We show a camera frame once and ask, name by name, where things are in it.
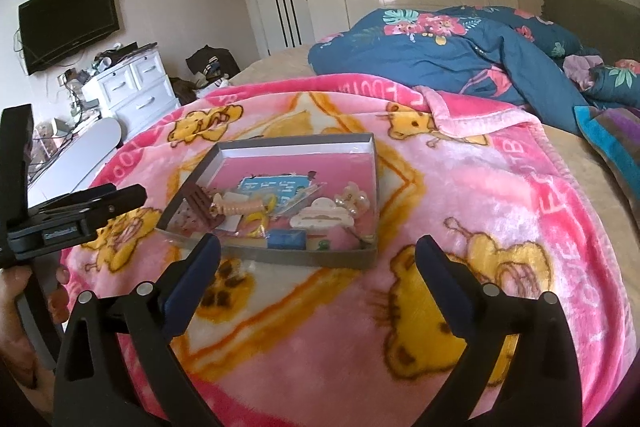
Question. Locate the white cloud hair clip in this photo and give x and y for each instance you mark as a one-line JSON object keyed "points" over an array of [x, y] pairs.
{"points": [[320, 217]]}

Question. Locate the black television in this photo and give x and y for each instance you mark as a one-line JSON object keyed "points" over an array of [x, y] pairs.
{"points": [[70, 24]]}

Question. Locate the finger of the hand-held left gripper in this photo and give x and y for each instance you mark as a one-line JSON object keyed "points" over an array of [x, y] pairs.
{"points": [[120, 202], [75, 202]]}

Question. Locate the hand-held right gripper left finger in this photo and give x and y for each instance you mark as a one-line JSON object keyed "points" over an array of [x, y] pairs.
{"points": [[187, 287]]}

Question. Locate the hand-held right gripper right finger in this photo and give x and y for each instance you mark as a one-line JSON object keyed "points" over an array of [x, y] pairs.
{"points": [[450, 287]]}

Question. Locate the yellow hair clips packet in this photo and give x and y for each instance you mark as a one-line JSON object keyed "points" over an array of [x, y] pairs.
{"points": [[260, 219]]}

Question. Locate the white oval board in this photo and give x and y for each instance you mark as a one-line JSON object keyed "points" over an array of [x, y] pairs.
{"points": [[75, 157]]}

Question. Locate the purple cloth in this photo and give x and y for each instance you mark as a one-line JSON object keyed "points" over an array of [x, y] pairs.
{"points": [[580, 69]]}

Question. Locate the black bag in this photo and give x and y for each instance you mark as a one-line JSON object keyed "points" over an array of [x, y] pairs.
{"points": [[212, 59]]}

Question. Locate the person's left hand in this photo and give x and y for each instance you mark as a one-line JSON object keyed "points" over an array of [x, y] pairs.
{"points": [[15, 317]]}

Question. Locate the green headboard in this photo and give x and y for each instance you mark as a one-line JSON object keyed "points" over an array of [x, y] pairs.
{"points": [[590, 17]]}

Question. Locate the brown hair claw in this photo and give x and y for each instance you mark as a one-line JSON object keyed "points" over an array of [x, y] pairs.
{"points": [[202, 204]]}

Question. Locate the grey box with pink bottom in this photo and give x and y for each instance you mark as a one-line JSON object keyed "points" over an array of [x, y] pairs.
{"points": [[280, 162]]}

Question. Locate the pink cartoon printed blanket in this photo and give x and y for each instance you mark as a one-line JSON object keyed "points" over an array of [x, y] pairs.
{"points": [[475, 207]]}

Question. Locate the striped towel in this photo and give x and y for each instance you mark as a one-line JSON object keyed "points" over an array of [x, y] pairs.
{"points": [[615, 142]]}

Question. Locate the blue floral quilt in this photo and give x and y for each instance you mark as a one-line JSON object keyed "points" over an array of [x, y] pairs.
{"points": [[425, 52]]}

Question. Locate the beige hair claw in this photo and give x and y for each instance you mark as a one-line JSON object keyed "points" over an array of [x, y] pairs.
{"points": [[240, 208]]}

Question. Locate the clear flower hair claw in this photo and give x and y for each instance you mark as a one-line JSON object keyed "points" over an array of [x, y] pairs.
{"points": [[350, 199]]}

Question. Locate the white dresser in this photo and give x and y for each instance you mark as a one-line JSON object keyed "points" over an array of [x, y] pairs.
{"points": [[140, 97]]}

